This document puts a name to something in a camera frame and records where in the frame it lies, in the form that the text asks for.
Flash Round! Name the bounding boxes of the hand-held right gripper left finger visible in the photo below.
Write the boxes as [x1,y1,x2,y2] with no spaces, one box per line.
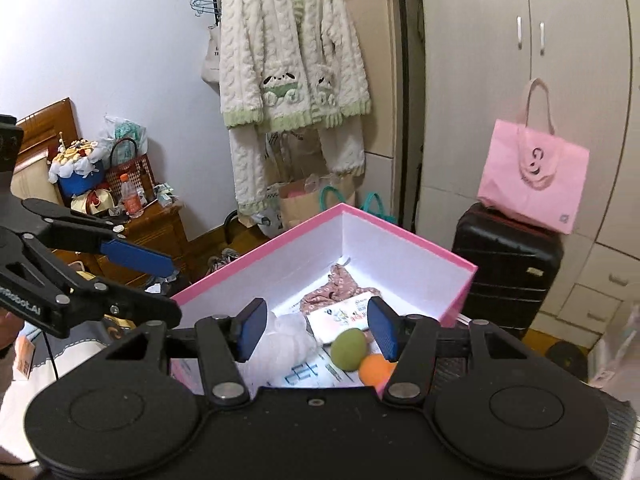
[105,297,269,409]

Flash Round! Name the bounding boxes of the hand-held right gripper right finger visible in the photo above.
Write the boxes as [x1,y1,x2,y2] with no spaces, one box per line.
[366,296,536,404]

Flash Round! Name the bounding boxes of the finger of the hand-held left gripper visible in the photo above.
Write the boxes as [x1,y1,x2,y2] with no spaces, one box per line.
[21,197,177,279]
[29,239,184,330]

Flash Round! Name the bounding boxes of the white plastic bag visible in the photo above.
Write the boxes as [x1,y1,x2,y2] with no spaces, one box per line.
[102,114,149,154]
[240,310,321,387]

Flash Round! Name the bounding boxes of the green ball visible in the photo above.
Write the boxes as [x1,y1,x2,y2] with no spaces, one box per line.
[331,328,367,372]

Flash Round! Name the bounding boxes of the orange ball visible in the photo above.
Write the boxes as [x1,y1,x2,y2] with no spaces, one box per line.
[359,354,399,387]

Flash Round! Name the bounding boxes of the white printed pouch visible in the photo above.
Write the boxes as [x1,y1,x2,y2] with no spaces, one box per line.
[306,295,376,344]

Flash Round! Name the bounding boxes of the pink floral cloth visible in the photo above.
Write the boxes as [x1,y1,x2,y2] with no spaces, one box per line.
[300,262,382,317]

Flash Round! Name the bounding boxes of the pink cardboard box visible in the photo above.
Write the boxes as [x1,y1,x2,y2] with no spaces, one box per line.
[170,203,478,396]

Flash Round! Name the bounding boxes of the wooden nightstand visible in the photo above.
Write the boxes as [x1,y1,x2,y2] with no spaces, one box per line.
[65,200,189,292]

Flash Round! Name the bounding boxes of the orange drink bottle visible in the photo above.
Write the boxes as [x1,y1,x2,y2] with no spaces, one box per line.
[120,174,146,219]

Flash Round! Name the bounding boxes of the printed paper sheets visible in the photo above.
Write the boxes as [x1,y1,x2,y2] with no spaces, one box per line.
[265,345,372,391]

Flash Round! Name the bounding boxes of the grey white sneakers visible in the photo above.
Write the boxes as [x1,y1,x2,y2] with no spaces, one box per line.
[206,247,242,277]

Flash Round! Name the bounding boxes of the woven basket bag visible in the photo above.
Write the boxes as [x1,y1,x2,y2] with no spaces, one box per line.
[107,137,154,202]

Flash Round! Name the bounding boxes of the brown paper bag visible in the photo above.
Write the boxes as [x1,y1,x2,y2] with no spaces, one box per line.
[277,175,358,237]

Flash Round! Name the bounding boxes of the black suitcase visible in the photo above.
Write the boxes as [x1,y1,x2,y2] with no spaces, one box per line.
[452,202,565,342]

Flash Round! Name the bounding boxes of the teal gift bag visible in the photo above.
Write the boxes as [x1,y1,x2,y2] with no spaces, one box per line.
[320,186,397,224]

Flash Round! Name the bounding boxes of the white fleece pants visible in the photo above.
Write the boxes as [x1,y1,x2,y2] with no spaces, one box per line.
[229,117,367,219]

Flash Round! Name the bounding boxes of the wooden headboard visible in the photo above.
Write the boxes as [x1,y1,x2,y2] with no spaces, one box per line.
[10,98,82,202]

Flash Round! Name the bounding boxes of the pink tote bag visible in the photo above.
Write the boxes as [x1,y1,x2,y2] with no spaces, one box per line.
[476,78,590,235]

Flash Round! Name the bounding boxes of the white canvas tote bag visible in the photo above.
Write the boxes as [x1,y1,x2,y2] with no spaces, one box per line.
[201,22,224,96]

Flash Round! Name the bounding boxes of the clear plastic bag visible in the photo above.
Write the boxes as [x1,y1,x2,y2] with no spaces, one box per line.
[589,304,640,402]

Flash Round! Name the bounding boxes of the white knitted cardigan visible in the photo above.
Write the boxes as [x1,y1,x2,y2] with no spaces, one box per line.
[218,0,374,133]

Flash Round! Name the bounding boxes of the white wardrobe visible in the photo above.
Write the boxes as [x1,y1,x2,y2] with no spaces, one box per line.
[417,0,640,361]

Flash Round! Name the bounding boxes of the blue wire hangers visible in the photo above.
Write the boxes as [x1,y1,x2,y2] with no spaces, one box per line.
[188,0,222,19]

